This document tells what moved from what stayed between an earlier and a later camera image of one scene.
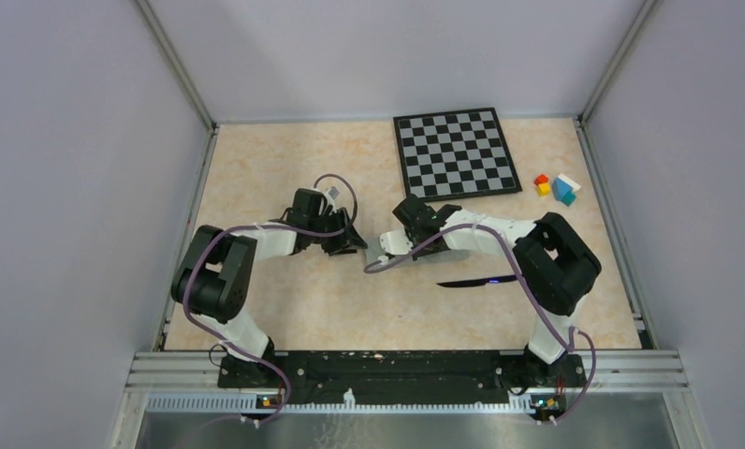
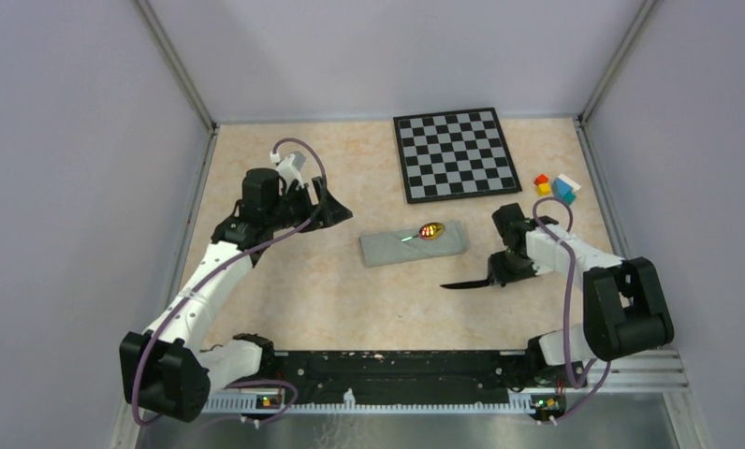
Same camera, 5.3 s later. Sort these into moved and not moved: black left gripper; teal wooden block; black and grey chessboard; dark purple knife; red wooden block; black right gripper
Moved: black right gripper; black left gripper
Not moved: black and grey chessboard; dark purple knife; teal wooden block; red wooden block
